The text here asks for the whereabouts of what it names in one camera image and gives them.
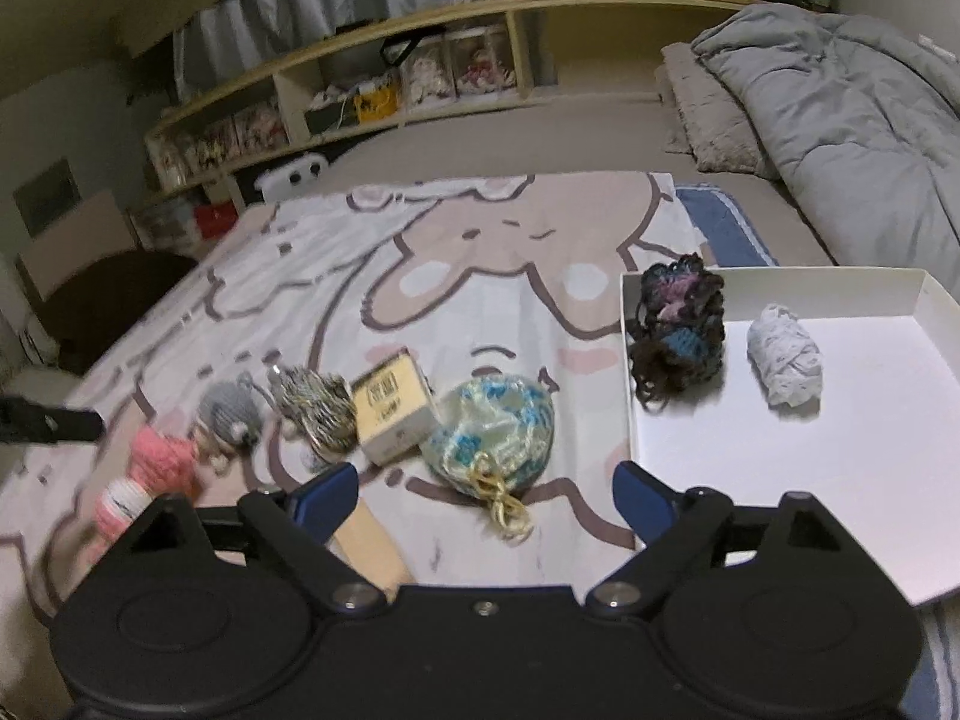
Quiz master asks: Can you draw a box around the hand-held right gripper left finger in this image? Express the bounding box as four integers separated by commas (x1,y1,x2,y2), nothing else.
124,463,391,616

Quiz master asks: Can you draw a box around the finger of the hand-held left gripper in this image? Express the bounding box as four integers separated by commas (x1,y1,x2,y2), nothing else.
0,394,104,442

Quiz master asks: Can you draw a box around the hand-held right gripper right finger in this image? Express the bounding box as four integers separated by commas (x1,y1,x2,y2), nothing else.
583,459,841,616

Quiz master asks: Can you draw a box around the tan oval block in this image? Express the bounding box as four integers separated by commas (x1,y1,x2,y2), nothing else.
330,502,410,593

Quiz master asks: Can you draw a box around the metallic striped yarn bundle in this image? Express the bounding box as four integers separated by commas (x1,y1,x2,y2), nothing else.
266,361,357,462

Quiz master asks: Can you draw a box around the tan tissue pack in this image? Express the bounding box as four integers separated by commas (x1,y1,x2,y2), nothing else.
351,349,437,467

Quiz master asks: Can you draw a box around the pink crochet doll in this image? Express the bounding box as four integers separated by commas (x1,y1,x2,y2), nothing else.
82,424,202,563

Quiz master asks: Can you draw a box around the grey crochet toy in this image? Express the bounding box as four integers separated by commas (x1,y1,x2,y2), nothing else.
196,373,263,458

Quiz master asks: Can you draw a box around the white cardboard box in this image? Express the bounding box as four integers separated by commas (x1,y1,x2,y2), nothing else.
619,268,960,608

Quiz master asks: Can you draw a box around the blue white crochet pouch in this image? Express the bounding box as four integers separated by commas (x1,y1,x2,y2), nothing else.
420,371,557,545

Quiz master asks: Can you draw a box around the brown chair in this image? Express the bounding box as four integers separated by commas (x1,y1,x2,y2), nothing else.
15,191,200,376

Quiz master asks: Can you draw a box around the dark multicolour yarn bundle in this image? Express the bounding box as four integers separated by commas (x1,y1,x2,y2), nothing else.
626,253,727,412

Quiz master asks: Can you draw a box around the white yarn ball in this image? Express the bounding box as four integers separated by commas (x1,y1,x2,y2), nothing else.
746,304,822,407

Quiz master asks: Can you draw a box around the printed cartoon blanket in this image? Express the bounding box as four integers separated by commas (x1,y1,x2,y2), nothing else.
0,171,751,720

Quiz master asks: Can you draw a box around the red box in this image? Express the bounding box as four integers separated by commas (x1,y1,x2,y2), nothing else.
195,202,241,241

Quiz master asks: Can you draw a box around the blue mat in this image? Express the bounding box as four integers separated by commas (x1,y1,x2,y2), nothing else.
675,184,781,271

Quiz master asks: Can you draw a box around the white chair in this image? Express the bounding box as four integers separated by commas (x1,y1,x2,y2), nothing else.
255,154,331,203

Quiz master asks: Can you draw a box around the yellow bag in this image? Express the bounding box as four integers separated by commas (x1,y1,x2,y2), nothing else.
352,82,398,125

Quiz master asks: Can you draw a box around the beige fuzzy pillow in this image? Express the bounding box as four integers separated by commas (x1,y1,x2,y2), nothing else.
658,41,781,181

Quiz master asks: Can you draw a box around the clear storage box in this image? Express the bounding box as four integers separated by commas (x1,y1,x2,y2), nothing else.
450,26,518,95
401,37,458,102

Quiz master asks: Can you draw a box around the grey comforter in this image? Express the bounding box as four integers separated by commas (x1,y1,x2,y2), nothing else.
690,1,960,293

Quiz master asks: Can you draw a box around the long wooden shelf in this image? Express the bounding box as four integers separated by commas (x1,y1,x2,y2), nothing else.
142,0,751,211

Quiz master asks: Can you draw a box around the black handle frame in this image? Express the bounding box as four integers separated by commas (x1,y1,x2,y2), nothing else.
379,34,425,68

